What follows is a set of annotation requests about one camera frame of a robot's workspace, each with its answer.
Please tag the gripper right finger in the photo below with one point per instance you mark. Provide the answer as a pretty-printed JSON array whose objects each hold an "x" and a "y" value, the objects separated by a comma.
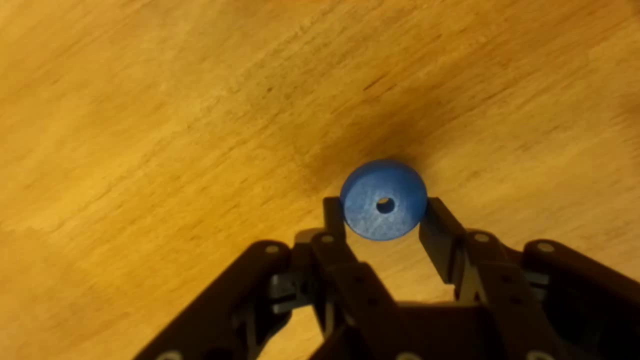
[{"x": 505, "y": 280}]

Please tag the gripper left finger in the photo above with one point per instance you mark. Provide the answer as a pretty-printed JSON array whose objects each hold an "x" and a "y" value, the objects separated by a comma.
[{"x": 345, "y": 280}]

